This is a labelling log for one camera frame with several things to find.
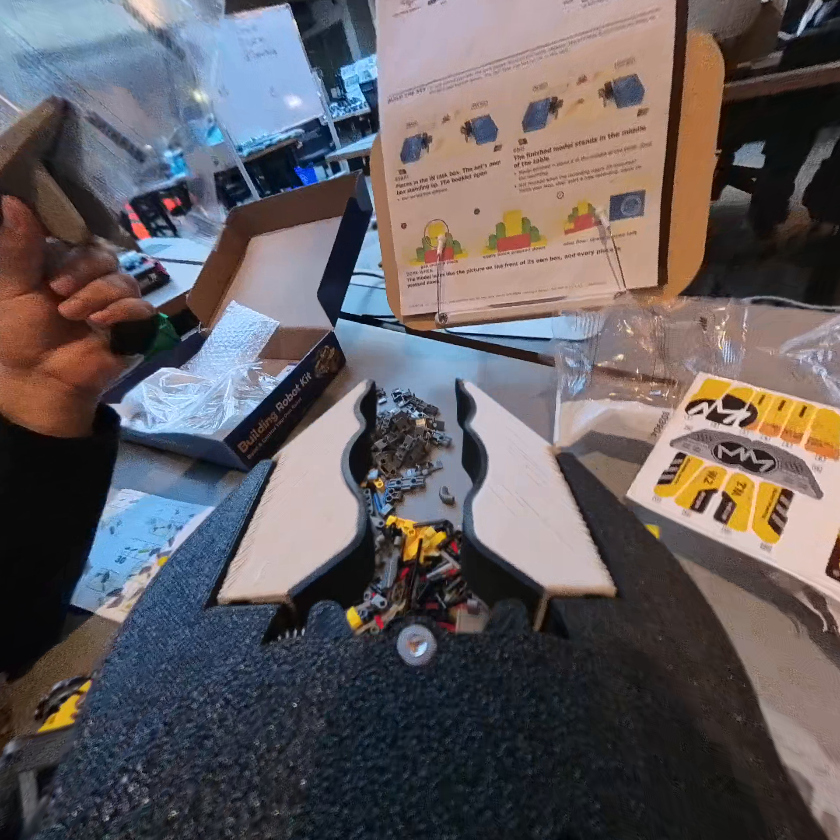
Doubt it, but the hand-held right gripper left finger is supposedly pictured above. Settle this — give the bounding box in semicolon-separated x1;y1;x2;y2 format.
217;379;378;606

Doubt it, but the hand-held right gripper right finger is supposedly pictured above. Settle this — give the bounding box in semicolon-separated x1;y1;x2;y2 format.
456;377;618;632

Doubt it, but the printed clear plastic bag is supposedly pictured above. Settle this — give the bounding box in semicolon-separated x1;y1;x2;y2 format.
0;0;231;237

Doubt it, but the heap of small grey connectors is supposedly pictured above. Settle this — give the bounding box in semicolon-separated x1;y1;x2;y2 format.
364;386;455;519

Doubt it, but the dark blue cardboard kit box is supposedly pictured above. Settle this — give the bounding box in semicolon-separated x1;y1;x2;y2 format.
101;171;375;471

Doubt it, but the person's left forearm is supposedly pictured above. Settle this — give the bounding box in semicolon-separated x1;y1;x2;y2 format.
0;402;123;680

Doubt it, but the grey desk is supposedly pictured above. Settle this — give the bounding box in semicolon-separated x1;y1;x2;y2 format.
0;295;840;840

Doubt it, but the person's left hand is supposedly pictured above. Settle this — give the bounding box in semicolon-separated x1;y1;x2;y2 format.
0;193;157;439

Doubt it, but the orange black crate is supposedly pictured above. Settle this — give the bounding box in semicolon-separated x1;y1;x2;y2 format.
123;184;191;240

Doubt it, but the pile of mixed toy bricks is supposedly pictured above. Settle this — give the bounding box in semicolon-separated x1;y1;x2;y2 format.
346;514;492;636

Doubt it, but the bundle of empty plastic bags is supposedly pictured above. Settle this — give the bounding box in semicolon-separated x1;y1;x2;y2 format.
120;362;284;439

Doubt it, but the building manual booklet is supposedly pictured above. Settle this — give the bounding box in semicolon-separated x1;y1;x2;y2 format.
71;487;219;623

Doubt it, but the bubble wrap sheet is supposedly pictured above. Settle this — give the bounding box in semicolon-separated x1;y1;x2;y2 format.
178;301;282;376

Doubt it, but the crumpled clear plastic bag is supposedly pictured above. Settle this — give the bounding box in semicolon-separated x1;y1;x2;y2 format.
553;294;752;424
780;314;840;389

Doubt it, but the yellow sticker sheet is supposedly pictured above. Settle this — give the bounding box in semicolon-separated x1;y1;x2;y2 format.
625;371;840;603

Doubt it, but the whiteboard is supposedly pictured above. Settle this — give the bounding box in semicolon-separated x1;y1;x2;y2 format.
211;3;327;151

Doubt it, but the wooden sheet holder board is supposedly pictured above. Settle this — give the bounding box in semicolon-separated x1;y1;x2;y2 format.
369;0;727;331

